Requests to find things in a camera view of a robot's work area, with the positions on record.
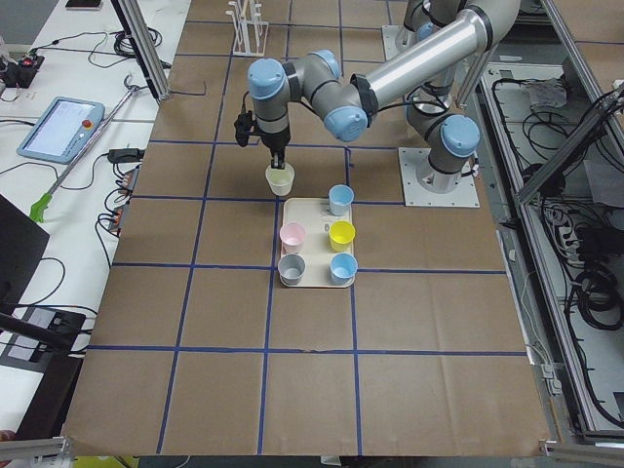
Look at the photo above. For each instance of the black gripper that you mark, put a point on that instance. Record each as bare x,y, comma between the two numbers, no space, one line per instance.
275,142

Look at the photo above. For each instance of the white ikea cup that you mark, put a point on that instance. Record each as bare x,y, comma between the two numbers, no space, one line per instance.
280,181

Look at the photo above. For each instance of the light blue cup top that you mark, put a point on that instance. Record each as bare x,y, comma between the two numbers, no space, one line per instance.
341,197

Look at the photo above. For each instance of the light blue cup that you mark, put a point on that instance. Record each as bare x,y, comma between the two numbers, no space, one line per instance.
343,268
341,197

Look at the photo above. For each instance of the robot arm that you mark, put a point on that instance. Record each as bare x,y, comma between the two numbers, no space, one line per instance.
442,34
417,14

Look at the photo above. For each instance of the pink cup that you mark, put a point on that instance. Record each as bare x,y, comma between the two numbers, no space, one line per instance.
292,235

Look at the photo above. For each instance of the yellow cup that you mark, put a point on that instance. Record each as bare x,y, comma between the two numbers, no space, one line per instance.
342,234

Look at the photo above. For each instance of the grey cup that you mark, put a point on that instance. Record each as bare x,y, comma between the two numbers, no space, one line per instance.
291,268

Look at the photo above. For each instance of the light blue cup bottom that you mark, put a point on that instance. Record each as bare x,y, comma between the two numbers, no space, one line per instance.
343,268

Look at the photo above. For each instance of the cream serving tray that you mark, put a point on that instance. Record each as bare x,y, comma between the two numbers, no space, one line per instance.
314,214

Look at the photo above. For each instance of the black power adapter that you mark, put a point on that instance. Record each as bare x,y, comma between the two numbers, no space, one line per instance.
125,155

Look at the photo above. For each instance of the blue teach pendant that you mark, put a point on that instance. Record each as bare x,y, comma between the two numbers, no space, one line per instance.
61,130

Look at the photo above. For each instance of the reacher grabber tool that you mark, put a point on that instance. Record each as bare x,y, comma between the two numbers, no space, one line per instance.
38,208

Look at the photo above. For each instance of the black monitor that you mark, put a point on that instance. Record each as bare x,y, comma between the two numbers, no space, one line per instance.
22,245

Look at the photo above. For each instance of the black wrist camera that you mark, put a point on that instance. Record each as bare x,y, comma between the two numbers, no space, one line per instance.
244,128

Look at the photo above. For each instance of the white wire cup rack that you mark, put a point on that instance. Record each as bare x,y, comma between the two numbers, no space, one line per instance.
250,29

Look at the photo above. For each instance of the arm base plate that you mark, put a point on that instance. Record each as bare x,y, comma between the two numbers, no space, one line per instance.
396,38
424,187

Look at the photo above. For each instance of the aluminium frame post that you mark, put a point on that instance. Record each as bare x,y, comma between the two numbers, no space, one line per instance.
130,16

